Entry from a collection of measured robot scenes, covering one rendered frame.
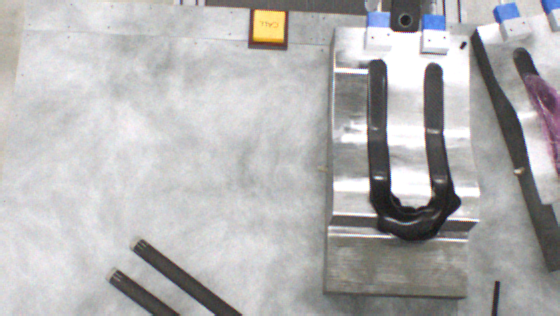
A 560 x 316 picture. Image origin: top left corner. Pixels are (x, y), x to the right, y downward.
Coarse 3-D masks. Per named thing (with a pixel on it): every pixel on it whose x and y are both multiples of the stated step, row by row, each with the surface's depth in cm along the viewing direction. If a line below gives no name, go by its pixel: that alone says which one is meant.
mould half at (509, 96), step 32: (480, 32) 153; (544, 32) 154; (480, 64) 157; (512, 64) 152; (544, 64) 152; (512, 96) 148; (512, 128) 149; (512, 160) 152; (544, 160) 144; (544, 192) 144; (544, 224) 144; (544, 256) 147
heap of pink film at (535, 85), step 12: (528, 84) 148; (540, 84) 147; (552, 84) 147; (540, 96) 145; (552, 96) 145; (540, 108) 144; (552, 108) 143; (540, 120) 144; (552, 120) 142; (552, 132) 142; (552, 144) 144; (552, 156) 144
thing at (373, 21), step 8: (376, 8) 150; (368, 16) 148; (376, 16) 148; (384, 16) 148; (368, 24) 148; (376, 24) 148; (384, 24) 148; (368, 32) 146; (376, 32) 146; (384, 32) 146; (392, 32) 146; (368, 40) 145; (376, 40) 145; (384, 40) 145; (392, 40) 146; (368, 48) 147; (376, 48) 147; (384, 48) 147
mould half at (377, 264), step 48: (336, 48) 148; (336, 96) 146; (336, 144) 142; (336, 192) 136; (336, 240) 141; (384, 240) 141; (432, 240) 142; (336, 288) 139; (384, 288) 139; (432, 288) 140
